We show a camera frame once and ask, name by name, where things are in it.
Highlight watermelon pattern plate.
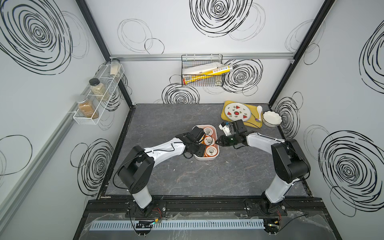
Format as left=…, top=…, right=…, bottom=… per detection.
left=224, top=103, right=252, bottom=122

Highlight white plastic storage box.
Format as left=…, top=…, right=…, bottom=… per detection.
left=194, top=125, right=220, bottom=161

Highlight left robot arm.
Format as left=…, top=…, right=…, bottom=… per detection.
left=116, top=127, right=206, bottom=211

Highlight spice jar pale contents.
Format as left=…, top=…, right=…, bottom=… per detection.
left=110, top=58, right=121, bottom=77

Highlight yellow white box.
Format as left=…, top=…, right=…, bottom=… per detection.
left=182, top=62, right=233, bottom=86

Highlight black wire wall basket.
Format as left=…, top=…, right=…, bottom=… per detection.
left=181, top=54, right=223, bottom=87

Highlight white slotted cable duct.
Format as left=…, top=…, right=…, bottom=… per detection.
left=89, top=219, right=265, bottom=231

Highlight spice jar black lid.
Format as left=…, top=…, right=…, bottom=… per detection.
left=89, top=78, right=110, bottom=102

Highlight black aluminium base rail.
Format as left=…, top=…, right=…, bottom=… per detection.
left=83, top=196, right=326, bottom=219

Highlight white spoon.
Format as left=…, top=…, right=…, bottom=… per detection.
left=256, top=106, right=263, bottom=122

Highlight yellow tray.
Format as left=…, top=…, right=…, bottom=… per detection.
left=221, top=101, right=263, bottom=129

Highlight white scalloped bowl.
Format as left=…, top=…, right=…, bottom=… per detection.
left=263, top=111, right=283, bottom=128

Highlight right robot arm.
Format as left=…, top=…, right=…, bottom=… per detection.
left=216, top=120, right=311, bottom=204

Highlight spice jar brown contents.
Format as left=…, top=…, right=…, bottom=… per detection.
left=77, top=95, right=99, bottom=119

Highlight white wire spice rack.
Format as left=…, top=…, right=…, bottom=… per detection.
left=73, top=60, right=125, bottom=131

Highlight orange sealing tape roll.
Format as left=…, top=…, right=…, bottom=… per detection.
left=203, top=127, right=215, bottom=136
left=205, top=146, right=218, bottom=158
left=204, top=136, right=215, bottom=147

